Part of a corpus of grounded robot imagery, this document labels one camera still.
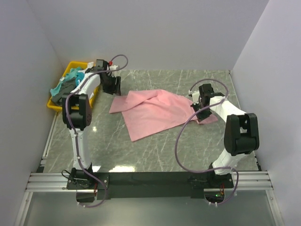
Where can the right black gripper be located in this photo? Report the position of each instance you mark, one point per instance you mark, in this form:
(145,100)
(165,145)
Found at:
(201,117)

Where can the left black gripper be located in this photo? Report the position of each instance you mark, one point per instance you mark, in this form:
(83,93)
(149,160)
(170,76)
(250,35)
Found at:
(115,89)

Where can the pink t shirt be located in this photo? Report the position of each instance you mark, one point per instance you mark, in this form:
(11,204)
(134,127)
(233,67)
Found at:
(148,112)

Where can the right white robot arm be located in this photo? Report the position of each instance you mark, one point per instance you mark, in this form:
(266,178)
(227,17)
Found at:
(241,136)

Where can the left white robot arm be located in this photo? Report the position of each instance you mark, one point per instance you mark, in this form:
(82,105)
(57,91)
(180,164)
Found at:
(76,108)

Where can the white t shirt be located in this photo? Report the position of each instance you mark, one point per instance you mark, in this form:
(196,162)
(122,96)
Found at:
(90,65)

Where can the teal t shirt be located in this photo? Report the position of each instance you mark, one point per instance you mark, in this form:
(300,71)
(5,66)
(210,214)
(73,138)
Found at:
(79,78)

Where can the light green t shirt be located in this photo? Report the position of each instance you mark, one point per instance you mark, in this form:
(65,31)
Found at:
(70,75)

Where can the grey t shirt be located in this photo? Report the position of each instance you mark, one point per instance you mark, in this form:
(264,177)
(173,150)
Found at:
(65,87)

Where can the black base bar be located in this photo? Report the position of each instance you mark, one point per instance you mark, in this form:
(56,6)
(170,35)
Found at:
(149,184)

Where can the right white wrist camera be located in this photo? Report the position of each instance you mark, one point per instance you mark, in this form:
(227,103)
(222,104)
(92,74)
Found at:
(195,96)

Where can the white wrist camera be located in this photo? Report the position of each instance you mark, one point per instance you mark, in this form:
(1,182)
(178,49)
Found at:
(112,69)
(195,96)

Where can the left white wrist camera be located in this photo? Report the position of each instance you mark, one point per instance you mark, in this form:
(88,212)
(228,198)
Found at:
(112,69)

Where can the aluminium rail frame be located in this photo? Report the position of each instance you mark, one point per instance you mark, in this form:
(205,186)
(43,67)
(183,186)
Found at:
(47,202)

